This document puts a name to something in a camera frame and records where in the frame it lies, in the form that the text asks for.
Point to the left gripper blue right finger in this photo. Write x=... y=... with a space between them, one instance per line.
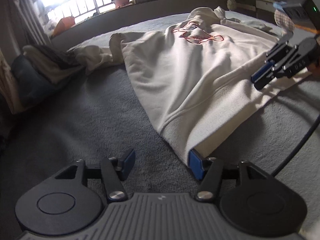
x=209 y=172

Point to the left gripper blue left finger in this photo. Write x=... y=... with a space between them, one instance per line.
x=114 y=171

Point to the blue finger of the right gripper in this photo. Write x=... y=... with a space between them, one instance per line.
x=264 y=75

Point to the cream bear hoodie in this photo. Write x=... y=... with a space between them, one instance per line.
x=194 y=78

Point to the beige folded garment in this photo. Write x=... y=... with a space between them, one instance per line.
x=286 y=34

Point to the pink tweed folded garment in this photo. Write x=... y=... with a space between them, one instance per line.
x=283 y=21

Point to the blue folded garment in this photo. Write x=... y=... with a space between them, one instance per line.
x=279 y=5

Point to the grey fleece bed blanket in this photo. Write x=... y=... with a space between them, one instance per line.
x=51 y=184

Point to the white wooden desk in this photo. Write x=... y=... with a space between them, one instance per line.
x=260 y=9

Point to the white ribbed lamp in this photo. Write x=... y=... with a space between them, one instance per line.
x=232 y=5

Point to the black folded garment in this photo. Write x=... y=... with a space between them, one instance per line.
x=64 y=60

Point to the orange bag on sill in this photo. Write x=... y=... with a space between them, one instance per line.
x=63 y=25

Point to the pink flower pot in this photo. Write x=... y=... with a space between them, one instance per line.
x=121 y=3

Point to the grey curtain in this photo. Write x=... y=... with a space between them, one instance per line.
x=26 y=24

